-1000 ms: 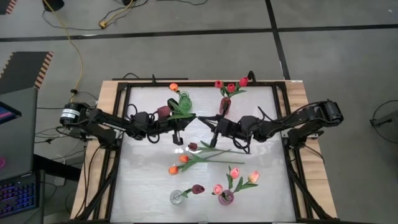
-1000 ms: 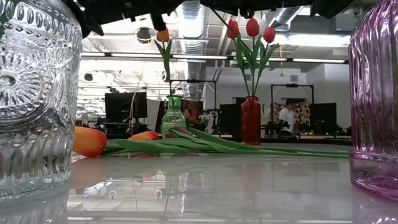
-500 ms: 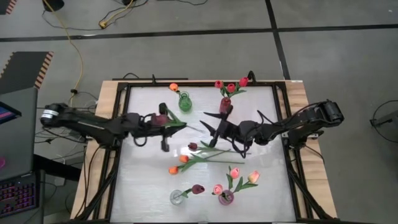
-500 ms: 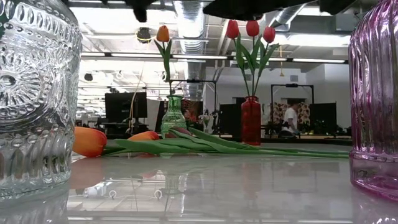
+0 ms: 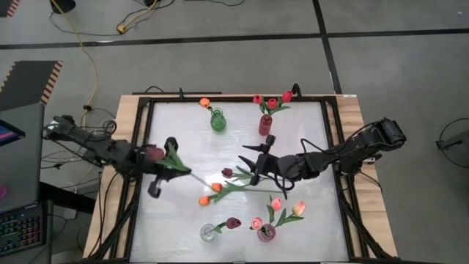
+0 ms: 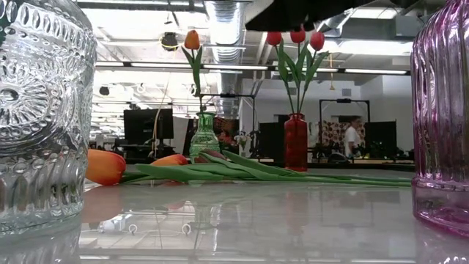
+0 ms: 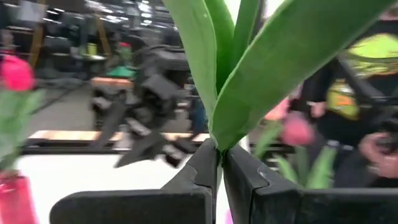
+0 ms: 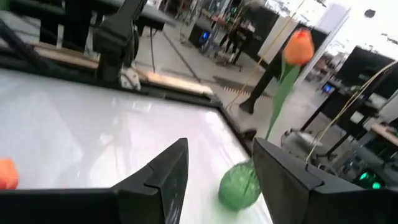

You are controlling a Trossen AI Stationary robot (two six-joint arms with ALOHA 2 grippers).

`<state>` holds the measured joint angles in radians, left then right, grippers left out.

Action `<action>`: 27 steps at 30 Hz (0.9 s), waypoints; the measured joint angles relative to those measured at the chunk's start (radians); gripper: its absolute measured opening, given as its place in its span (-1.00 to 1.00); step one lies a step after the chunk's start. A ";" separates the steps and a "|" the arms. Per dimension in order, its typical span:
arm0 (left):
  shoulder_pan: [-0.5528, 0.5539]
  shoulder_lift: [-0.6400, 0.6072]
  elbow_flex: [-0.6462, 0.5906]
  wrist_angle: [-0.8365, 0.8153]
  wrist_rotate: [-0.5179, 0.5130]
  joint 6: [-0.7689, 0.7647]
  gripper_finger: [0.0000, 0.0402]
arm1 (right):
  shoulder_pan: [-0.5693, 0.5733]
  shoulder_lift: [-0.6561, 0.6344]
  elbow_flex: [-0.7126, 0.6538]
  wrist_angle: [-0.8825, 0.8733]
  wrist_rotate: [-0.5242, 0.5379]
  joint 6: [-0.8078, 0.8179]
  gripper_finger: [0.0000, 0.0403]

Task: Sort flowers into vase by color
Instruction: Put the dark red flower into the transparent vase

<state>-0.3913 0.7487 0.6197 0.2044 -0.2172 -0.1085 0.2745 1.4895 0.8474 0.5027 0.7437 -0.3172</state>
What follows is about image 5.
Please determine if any large black foam mat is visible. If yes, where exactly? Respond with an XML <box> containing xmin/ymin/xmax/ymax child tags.
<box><xmin>0</xmin><ymin>60</ymin><xmax>64</xmax><ymax>111</ymax></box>

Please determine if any green glass vase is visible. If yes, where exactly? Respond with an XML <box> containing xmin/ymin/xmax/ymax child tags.
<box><xmin>210</xmin><ymin>107</ymin><xmax>227</xmax><ymax>133</ymax></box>

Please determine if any pink artificial tulip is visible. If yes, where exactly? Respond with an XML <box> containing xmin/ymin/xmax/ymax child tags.
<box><xmin>250</xmin><ymin>216</ymin><xmax>270</xmax><ymax>235</ymax></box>
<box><xmin>274</xmin><ymin>200</ymin><xmax>308</xmax><ymax>230</ymax></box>
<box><xmin>266</xmin><ymin>194</ymin><xmax>284</xmax><ymax>230</ymax></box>

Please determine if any yellow plug cable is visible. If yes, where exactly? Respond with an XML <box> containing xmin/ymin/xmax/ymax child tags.
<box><xmin>116</xmin><ymin>0</ymin><xmax>159</xmax><ymax>34</ymax></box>

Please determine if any dark red artificial tulip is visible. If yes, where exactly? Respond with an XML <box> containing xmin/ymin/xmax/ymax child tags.
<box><xmin>144</xmin><ymin>142</ymin><xmax>213</xmax><ymax>188</ymax></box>
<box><xmin>208</xmin><ymin>216</ymin><xmax>243</xmax><ymax>235</ymax></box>
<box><xmin>221</xmin><ymin>165</ymin><xmax>274</xmax><ymax>183</ymax></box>

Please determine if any clear embossed glass vase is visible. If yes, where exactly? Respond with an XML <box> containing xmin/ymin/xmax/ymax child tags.
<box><xmin>199</xmin><ymin>222</ymin><xmax>218</xmax><ymax>243</ymax></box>

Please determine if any red glass vase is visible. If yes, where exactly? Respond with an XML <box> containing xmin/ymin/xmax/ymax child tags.
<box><xmin>258</xmin><ymin>113</ymin><xmax>274</xmax><ymax>136</ymax></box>

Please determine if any black support beam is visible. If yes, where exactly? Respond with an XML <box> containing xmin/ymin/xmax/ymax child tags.
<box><xmin>38</xmin><ymin>181</ymin><xmax>97</xmax><ymax>216</ymax></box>

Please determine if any small tilted screen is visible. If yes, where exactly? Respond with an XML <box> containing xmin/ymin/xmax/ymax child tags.
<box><xmin>0</xmin><ymin>120</ymin><xmax>26</xmax><ymax>148</ymax></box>

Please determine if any long yellow floor cable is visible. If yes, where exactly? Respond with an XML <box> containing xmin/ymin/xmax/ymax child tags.
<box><xmin>49</xmin><ymin>0</ymin><xmax>100</xmax><ymax>129</ymax></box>

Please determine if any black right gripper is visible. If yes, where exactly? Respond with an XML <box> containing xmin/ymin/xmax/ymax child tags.
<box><xmin>237</xmin><ymin>133</ymin><xmax>295</xmax><ymax>185</ymax></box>

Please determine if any black round stand base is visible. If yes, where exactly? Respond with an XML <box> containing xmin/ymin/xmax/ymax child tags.
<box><xmin>50</xmin><ymin>0</ymin><xmax>77</xmax><ymax>15</ymax></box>

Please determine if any black metal table frame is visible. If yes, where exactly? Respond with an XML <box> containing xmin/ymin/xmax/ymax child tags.
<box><xmin>87</xmin><ymin>95</ymin><xmax>396</xmax><ymax>264</ymax></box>

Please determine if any backlit keyboard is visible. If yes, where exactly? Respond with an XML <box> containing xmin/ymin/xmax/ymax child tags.
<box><xmin>0</xmin><ymin>204</ymin><xmax>48</xmax><ymax>257</ymax></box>

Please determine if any small black foam mat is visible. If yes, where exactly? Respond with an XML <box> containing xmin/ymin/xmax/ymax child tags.
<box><xmin>0</xmin><ymin>0</ymin><xmax>21</xmax><ymax>18</ymax></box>

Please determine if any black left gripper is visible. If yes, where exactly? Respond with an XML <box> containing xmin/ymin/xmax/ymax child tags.
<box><xmin>139</xmin><ymin>136</ymin><xmax>192</xmax><ymax>199</ymax></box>

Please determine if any pink ribbed glass vase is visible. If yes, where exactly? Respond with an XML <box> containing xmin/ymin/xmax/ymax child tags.
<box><xmin>256</xmin><ymin>223</ymin><xmax>276</xmax><ymax>243</ymax></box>

